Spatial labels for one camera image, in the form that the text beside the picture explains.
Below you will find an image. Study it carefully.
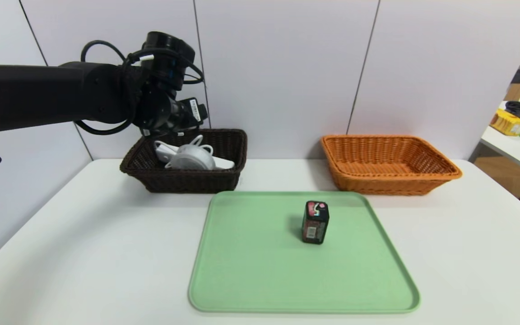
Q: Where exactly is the clear lidded plastic container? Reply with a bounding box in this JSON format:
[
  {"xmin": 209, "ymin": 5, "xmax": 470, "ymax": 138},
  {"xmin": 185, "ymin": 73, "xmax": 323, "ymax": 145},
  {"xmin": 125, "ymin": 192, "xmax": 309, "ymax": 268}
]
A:
[{"xmin": 165, "ymin": 144, "xmax": 217, "ymax": 171}]

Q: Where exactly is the light green plastic tray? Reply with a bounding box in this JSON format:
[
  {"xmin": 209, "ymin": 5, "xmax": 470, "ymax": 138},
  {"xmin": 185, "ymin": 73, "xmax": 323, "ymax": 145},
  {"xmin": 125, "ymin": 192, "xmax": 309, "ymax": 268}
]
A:
[{"xmin": 189, "ymin": 190, "xmax": 421, "ymax": 313}]

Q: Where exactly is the orange wicker basket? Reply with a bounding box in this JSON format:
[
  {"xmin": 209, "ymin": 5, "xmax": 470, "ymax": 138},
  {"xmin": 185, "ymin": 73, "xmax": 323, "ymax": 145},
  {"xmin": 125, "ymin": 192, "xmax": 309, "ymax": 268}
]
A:
[{"xmin": 320, "ymin": 135, "xmax": 462, "ymax": 196}]

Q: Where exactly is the dark brown wicker basket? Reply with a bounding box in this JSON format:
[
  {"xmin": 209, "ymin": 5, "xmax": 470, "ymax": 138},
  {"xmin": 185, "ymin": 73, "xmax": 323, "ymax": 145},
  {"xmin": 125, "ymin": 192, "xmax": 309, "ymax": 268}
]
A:
[{"xmin": 120, "ymin": 129, "xmax": 248, "ymax": 194}]

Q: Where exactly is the white side table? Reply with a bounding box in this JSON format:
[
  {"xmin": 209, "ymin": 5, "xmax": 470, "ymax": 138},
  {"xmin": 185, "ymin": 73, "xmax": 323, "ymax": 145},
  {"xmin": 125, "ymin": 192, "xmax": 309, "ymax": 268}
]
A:
[{"xmin": 480, "ymin": 102, "xmax": 520, "ymax": 179}]

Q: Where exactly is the white power strip with cable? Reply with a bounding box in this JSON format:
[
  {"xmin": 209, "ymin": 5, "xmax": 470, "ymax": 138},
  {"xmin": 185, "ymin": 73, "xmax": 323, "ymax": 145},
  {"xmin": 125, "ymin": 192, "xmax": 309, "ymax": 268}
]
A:
[{"xmin": 154, "ymin": 135, "xmax": 236, "ymax": 171}]

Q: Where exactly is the yellow box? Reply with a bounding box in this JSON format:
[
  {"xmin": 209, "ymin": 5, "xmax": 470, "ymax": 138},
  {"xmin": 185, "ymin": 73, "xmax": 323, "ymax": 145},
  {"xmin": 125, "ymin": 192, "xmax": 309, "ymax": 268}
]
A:
[{"xmin": 489, "ymin": 110, "xmax": 520, "ymax": 137}]

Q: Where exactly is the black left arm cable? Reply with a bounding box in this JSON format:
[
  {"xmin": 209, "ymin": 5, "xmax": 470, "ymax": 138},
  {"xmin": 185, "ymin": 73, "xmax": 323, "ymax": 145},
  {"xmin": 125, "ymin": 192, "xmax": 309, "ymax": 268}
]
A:
[{"xmin": 74, "ymin": 40, "xmax": 205, "ymax": 136}]

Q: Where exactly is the black drink carton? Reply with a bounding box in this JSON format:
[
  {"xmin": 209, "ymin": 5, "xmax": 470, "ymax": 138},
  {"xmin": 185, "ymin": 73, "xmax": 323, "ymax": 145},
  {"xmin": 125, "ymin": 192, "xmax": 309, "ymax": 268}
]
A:
[{"xmin": 302, "ymin": 201, "xmax": 330, "ymax": 245}]

